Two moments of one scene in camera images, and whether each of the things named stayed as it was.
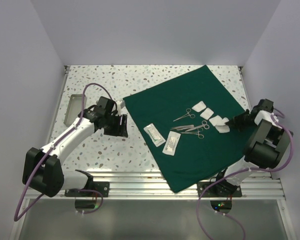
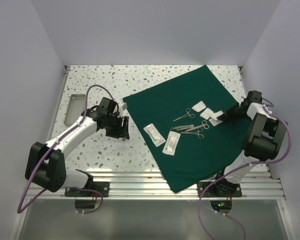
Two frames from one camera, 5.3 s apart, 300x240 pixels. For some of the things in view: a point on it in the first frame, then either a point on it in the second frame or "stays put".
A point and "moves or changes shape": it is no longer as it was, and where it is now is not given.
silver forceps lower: (199, 135) stays put
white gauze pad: (223, 128) -> (214, 115)
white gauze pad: (217, 120) moves or changes shape
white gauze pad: (199, 107) stays put
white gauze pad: (207, 114) stays put
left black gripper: (117, 131) stays put
